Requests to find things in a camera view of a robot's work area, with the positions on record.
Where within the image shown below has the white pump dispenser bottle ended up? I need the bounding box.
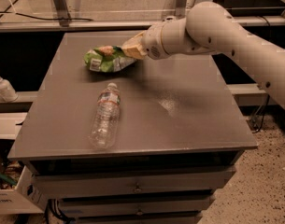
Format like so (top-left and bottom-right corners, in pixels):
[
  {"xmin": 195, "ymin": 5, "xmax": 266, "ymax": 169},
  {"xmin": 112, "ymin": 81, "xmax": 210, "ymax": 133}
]
[{"xmin": 0, "ymin": 76, "xmax": 18, "ymax": 102}]

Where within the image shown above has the white cardboard box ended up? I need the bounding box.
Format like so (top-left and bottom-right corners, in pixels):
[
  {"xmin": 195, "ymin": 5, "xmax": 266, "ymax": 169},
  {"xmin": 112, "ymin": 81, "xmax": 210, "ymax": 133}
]
[{"xmin": 0, "ymin": 166, "xmax": 48, "ymax": 215}]

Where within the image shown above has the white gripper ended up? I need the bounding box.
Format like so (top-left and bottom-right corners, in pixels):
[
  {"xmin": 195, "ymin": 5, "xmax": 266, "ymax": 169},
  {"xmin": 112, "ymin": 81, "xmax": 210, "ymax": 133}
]
[{"xmin": 121, "ymin": 22, "xmax": 169, "ymax": 60}]

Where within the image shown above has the black cable on floor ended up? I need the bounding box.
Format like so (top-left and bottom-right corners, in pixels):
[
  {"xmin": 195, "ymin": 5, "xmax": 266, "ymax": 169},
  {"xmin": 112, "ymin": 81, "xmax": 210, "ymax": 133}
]
[{"xmin": 0, "ymin": 10, "xmax": 94, "ymax": 22}]

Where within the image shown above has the clear plastic water bottle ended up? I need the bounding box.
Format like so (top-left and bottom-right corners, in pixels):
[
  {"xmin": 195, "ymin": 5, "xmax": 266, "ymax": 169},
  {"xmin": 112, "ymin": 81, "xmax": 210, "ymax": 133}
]
[{"xmin": 89, "ymin": 83, "xmax": 121, "ymax": 149}]

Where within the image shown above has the green hose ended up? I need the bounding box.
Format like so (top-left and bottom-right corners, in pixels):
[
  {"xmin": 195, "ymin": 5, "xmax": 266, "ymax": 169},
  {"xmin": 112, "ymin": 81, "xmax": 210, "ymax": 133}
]
[{"xmin": 0, "ymin": 168, "xmax": 19, "ymax": 187}]

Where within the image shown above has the green rice chip bag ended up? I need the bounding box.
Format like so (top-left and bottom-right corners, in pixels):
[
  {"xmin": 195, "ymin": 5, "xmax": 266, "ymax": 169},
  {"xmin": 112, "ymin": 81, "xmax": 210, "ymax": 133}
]
[{"xmin": 83, "ymin": 46, "xmax": 135, "ymax": 73}]

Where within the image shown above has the metal frame rail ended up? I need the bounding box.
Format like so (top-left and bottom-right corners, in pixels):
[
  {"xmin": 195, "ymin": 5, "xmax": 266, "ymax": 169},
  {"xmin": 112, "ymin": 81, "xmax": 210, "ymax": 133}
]
[{"xmin": 0, "ymin": 16, "xmax": 285, "ymax": 33}]

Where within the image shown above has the grey drawer cabinet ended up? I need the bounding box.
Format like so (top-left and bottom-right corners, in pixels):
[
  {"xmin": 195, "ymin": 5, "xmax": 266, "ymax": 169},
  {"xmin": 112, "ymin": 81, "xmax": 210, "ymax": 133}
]
[{"xmin": 9, "ymin": 31, "xmax": 256, "ymax": 224}]

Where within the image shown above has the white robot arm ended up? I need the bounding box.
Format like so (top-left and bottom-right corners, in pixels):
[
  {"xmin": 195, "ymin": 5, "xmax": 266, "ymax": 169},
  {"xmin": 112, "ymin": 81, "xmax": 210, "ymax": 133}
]
[{"xmin": 121, "ymin": 2, "xmax": 285, "ymax": 110}]

